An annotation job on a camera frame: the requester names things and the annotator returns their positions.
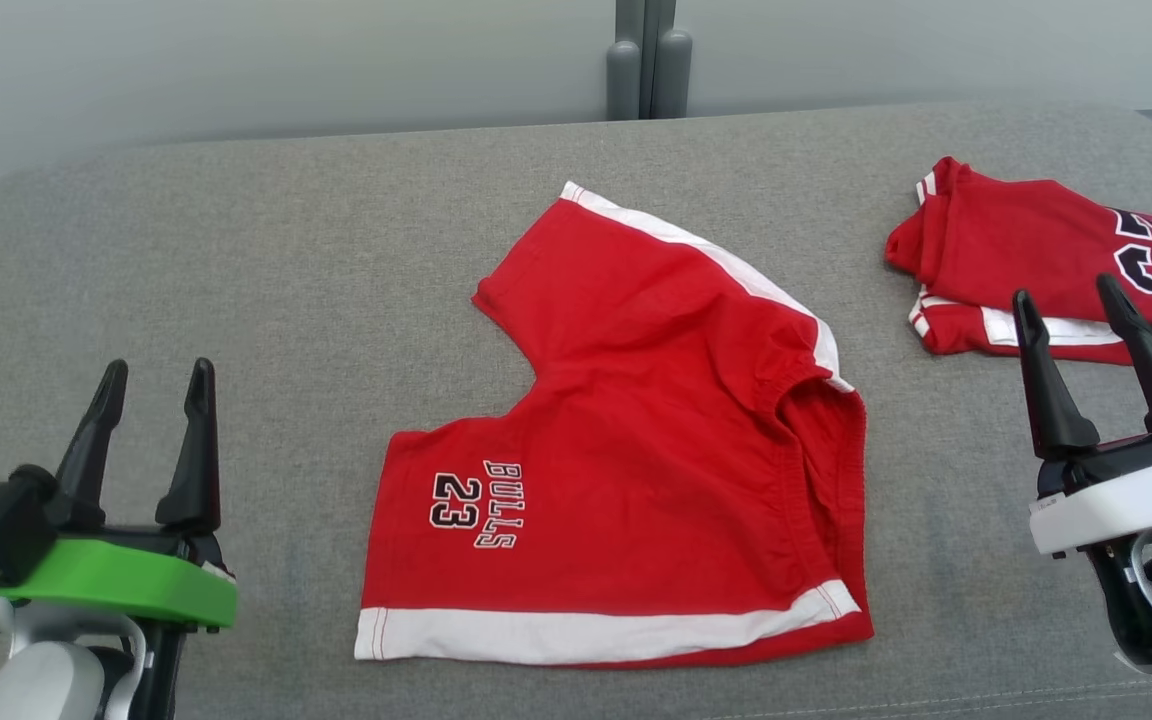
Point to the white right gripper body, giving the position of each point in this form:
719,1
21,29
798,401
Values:
1126,500

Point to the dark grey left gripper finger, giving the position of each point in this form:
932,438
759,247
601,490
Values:
198,460
86,460

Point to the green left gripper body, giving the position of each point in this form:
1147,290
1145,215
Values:
126,580

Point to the red white basketball jersey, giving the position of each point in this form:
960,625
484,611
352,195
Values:
1016,250

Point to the red white basketball shorts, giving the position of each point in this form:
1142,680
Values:
656,450

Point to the grey rounded post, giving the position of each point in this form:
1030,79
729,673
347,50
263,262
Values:
673,80
622,85

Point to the grey metal partition frame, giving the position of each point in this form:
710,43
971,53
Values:
647,50

